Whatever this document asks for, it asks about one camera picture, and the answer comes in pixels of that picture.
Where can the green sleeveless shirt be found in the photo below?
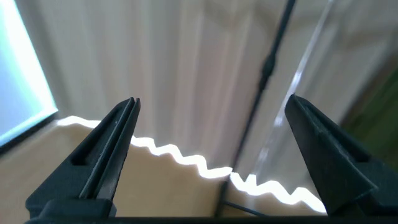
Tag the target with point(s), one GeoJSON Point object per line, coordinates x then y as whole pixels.
{"type": "Point", "coordinates": [382, 124]}

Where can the beige curtain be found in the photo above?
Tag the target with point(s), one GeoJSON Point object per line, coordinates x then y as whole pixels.
{"type": "Point", "coordinates": [155, 62]}

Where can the window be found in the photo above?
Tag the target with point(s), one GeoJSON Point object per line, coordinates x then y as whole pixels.
{"type": "Point", "coordinates": [18, 77]}

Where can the black clothes rack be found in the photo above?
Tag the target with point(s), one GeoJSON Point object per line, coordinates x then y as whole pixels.
{"type": "Point", "coordinates": [267, 68]}

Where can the pink clothes hanger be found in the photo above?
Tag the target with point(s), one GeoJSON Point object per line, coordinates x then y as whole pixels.
{"type": "Point", "coordinates": [298, 74]}

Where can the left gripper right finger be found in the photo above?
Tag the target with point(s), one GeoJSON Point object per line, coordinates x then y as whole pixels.
{"type": "Point", "coordinates": [339, 168]}

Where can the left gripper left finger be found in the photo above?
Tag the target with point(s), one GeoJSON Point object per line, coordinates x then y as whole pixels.
{"type": "Point", "coordinates": [90, 168]}

